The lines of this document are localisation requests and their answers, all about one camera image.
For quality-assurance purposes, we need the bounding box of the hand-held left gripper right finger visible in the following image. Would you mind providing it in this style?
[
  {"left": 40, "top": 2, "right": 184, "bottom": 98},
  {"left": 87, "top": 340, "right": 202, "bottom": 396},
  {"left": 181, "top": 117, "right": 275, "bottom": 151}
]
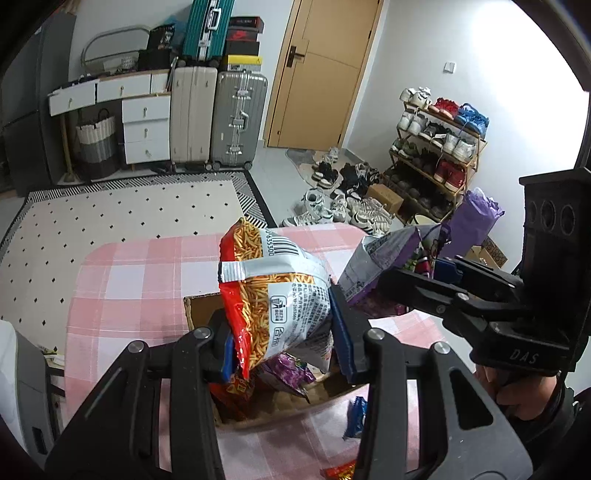
[{"left": 329, "top": 284, "right": 534, "bottom": 480}]

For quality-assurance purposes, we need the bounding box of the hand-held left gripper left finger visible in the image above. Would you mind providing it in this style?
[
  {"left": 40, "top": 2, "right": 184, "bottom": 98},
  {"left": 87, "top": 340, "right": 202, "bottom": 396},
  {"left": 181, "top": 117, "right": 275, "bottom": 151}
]
[{"left": 44, "top": 307, "right": 236, "bottom": 480}]

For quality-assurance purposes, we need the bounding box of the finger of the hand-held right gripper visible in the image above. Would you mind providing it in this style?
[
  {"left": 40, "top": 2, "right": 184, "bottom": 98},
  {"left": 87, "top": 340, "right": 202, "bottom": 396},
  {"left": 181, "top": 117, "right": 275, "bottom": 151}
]
[
  {"left": 376, "top": 268, "right": 522, "bottom": 342},
  {"left": 434, "top": 256, "right": 522, "bottom": 310}
]

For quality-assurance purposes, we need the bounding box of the purple snack packet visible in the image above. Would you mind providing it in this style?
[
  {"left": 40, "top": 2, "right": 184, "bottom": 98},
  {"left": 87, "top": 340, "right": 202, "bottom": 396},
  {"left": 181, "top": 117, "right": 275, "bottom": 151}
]
[
  {"left": 338, "top": 224, "right": 451, "bottom": 319},
  {"left": 256, "top": 353, "right": 317, "bottom": 402}
]

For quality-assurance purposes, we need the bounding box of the red fries snack packet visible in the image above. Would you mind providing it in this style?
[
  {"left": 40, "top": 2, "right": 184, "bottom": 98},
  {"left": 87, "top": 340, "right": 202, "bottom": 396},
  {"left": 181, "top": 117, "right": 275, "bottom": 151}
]
[{"left": 218, "top": 217, "right": 335, "bottom": 381}]

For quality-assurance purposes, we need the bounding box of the person's right forearm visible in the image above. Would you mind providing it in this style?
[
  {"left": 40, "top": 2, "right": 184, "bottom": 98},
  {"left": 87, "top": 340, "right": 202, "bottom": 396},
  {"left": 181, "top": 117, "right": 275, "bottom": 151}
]
[{"left": 508, "top": 383, "right": 591, "bottom": 480}]

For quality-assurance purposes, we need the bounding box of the person's right hand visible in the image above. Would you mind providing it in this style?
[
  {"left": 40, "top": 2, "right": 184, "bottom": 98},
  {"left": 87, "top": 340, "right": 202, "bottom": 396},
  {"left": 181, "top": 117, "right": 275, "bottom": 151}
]
[{"left": 475, "top": 362, "right": 561, "bottom": 418}]

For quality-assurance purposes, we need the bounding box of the red chips snack packet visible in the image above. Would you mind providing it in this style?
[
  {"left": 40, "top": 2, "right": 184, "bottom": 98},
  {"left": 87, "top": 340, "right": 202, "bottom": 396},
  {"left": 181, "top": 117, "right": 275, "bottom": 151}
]
[{"left": 210, "top": 369, "right": 254, "bottom": 418}]

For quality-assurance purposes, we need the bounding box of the brown patterned cardboard box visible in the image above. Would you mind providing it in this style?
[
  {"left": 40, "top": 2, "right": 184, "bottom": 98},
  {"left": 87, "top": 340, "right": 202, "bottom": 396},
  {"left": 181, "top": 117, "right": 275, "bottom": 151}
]
[{"left": 464, "top": 235, "right": 509, "bottom": 268}]

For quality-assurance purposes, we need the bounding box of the purple wrapped bundle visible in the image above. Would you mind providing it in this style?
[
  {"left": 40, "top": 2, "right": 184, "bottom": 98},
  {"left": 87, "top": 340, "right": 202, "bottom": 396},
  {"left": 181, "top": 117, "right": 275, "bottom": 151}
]
[{"left": 445, "top": 188, "right": 505, "bottom": 259}]

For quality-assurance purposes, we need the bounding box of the blue cookie packet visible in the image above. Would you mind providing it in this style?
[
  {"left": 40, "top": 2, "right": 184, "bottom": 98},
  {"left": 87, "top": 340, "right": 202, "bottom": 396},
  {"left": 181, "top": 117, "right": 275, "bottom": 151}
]
[{"left": 342, "top": 396, "right": 368, "bottom": 440}]

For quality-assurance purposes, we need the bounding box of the pile of shoes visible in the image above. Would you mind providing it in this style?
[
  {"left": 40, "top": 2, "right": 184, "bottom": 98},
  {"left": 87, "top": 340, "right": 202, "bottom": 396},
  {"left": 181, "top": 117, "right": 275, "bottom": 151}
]
[{"left": 281, "top": 147, "right": 398, "bottom": 228}]

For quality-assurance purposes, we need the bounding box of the small cardboard box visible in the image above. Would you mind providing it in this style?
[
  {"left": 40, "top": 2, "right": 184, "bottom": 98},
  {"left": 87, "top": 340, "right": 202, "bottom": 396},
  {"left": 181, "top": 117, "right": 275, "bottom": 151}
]
[{"left": 365, "top": 184, "right": 404, "bottom": 214}]

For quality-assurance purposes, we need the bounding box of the group of racked shoes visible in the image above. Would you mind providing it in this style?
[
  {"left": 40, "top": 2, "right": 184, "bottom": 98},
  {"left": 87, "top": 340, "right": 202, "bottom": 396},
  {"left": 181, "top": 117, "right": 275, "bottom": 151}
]
[{"left": 390, "top": 86, "right": 490, "bottom": 217}]

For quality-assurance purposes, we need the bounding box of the wooden shoe rack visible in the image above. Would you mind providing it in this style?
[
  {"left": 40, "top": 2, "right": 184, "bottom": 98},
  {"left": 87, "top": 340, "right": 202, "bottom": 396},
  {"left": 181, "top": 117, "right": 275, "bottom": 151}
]
[{"left": 383, "top": 99, "right": 488, "bottom": 222}]

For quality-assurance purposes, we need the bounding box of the pink checked tablecloth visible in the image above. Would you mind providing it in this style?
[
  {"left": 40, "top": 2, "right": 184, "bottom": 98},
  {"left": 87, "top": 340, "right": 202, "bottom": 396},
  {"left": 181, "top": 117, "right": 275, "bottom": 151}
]
[{"left": 62, "top": 224, "right": 481, "bottom": 480}]

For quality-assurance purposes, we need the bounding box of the red cookie packet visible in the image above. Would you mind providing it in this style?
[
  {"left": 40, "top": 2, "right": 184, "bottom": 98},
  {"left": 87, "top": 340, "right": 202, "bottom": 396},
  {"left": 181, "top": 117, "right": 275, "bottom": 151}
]
[{"left": 321, "top": 459, "right": 358, "bottom": 480}]

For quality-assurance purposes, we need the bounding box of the grey door mat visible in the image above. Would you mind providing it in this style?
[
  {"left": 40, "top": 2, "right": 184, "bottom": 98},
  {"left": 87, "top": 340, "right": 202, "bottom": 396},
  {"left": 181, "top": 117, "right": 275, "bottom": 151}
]
[{"left": 285, "top": 148, "right": 352, "bottom": 185}]

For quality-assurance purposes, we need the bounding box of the white dotted rug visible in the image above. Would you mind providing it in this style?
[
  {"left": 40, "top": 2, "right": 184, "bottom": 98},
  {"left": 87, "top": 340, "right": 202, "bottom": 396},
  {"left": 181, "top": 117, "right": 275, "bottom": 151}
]
[{"left": 0, "top": 171, "right": 278, "bottom": 356}]

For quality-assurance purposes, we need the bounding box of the wooden door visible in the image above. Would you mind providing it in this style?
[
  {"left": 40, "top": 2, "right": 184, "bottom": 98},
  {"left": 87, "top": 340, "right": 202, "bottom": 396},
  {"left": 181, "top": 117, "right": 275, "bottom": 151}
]
[{"left": 264, "top": 0, "right": 385, "bottom": 151}]

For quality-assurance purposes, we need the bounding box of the silver suitcase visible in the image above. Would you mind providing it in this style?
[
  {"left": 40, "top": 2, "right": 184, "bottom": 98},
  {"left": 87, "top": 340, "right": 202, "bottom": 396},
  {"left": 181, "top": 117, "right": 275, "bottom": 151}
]
[{"left": 210, "top": 69, "right": 269, "bottom": 171}]

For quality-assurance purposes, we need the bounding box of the white desk with drawers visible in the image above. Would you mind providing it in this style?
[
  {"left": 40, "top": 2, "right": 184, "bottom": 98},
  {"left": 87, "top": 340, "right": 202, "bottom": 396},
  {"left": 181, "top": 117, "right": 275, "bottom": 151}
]
[{"left": 48, "top": 69, "right": 172, "bottom": 167}]

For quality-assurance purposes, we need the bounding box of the beige suitcase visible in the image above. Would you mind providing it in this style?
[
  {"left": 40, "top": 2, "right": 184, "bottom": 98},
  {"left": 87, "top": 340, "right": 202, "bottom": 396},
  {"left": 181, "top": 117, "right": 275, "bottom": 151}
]
[{"left": 169, "top": 66, "right": 219, "bottom": 169}]

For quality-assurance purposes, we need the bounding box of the woven laundry basket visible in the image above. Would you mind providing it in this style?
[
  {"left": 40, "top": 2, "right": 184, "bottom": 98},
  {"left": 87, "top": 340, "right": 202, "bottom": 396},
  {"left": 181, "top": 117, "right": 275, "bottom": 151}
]
[{"left": 75, "top": 108, "right": 118, "bottom": 181}]

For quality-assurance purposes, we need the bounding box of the wooden broom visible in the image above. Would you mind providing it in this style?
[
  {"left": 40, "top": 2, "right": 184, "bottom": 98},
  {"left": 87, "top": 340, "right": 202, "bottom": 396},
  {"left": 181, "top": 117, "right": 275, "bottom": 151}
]
[{"left": 58, "top": 113, "right": 77, "bottom": 183}]

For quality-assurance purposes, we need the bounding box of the dark grey fridge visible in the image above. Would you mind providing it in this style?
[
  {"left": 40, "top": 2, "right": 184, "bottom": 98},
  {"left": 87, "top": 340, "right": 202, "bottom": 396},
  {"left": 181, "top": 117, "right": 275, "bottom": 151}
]
[{"left": 0, "top": 14, "right": 77, "bottom": 197}]

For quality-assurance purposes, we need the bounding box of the plain black box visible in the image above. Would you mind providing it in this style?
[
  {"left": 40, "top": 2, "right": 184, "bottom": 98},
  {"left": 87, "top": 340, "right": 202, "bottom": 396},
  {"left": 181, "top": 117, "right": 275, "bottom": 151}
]
[{"left": 137, "top": 48, "right": 171, "bottom": 72}]

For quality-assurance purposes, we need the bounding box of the teal suitcase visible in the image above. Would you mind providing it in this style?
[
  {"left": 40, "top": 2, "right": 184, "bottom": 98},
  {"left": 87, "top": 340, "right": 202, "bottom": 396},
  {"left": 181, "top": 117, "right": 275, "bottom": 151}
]
[{"left": 182, "top": 0, "right": 235, "bottom": 63}]

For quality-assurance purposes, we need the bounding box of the black printed box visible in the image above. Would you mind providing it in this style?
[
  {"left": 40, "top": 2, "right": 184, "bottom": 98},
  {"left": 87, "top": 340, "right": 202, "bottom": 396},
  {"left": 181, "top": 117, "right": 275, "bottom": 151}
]
[{"left": 148, "top": 26, "right": 177, "bottom": 51}]

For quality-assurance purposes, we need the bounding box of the oval metal mirror frame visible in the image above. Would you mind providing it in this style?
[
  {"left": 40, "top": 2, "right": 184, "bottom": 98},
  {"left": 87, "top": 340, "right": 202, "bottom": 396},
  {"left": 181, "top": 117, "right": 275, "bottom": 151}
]
[{"left": 81, "top": 26, "right": 149, "bottom": 75}]

